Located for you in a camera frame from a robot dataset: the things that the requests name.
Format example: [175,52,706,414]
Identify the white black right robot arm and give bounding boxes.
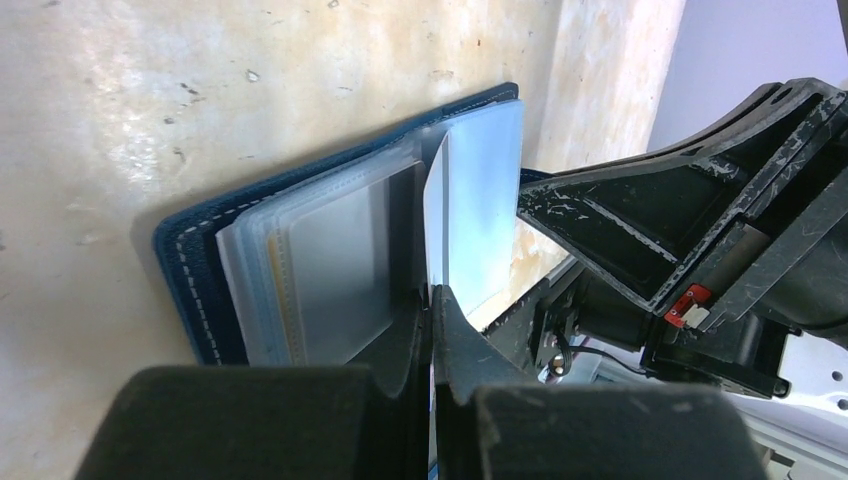
[425,78,847,471]

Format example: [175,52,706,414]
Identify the white black-stripe credit card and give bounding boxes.
[288,164,422,365]

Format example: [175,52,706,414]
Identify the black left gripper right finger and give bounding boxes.
[431,285,765,479]

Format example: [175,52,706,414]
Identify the dark blue leather card holder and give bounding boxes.
[152,82,525,367]

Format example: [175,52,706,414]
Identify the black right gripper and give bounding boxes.
[518,78,847,398]

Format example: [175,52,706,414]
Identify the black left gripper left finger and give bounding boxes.
[76,293,429,479]

